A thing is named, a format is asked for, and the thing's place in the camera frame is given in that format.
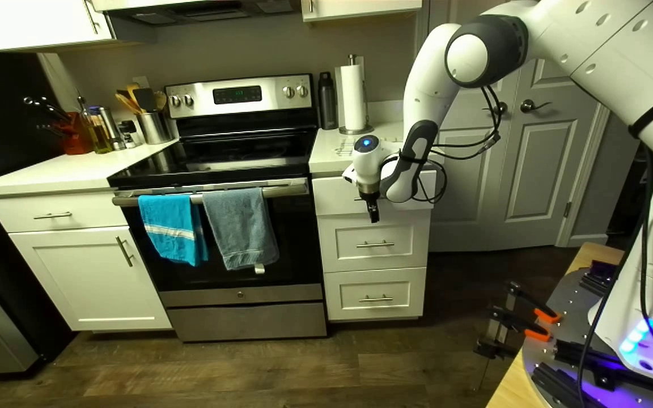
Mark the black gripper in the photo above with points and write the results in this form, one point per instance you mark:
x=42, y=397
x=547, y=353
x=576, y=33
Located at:
x=369, y=193

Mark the white drawer with cutlery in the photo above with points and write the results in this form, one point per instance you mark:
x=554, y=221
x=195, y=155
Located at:
x=334, y=197

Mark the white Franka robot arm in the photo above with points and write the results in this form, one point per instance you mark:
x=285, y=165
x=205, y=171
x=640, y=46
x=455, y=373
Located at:
x=629, y=52

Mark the white medium drawer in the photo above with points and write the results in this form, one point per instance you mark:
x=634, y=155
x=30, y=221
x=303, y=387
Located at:
x=374, y=241

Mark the white drawer base cabinet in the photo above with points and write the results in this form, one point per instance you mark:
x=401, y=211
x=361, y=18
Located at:
x=374, y=257

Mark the white deep drawer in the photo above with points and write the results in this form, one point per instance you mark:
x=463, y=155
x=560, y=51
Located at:
x=374, y=296

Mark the white panel door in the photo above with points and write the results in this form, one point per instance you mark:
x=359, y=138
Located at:
x=545, y=172
x=469, y=204

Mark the white paper towel roll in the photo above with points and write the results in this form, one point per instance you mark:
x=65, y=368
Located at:
x=352, y=60
x=352, y=98

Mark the black bottle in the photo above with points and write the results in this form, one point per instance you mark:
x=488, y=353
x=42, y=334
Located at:
x=327, y=102

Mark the grey blue towel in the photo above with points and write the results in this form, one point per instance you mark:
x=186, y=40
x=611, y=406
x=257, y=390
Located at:
x=241, y=228

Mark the stainless black electric stove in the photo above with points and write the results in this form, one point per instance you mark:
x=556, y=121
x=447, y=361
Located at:
x=235, y=151

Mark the bright blue striped towel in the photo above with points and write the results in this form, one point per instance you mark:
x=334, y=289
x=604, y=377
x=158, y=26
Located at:
x=170, y=228

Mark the white upper cabinet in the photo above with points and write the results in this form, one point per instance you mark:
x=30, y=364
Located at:
x=357, y=8
x=31, y=23

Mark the wooden table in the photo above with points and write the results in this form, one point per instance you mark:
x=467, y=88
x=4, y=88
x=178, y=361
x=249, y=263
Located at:
x=510, y=387

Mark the utensil crock with spoons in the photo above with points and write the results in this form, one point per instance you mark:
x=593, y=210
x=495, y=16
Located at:
x=153, y=128

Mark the black base clamp bar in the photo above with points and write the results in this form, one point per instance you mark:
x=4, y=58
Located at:
x=556, y=385
x=583, y=353

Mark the stainless over-range microwave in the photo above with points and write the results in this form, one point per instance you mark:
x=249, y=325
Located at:
x=190, y=10

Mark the glass oil bottle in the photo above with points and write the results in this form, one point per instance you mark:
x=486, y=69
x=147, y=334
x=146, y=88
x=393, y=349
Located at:
x=103, y=128

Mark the white door base cabinet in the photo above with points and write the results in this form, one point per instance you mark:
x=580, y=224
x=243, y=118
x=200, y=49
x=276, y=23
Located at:
x=85, y=263

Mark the red utensil pot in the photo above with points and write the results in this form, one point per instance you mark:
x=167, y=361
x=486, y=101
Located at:
x=78, y=137

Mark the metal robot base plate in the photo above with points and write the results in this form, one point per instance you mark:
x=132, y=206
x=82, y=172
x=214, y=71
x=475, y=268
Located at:
x=568, y=301

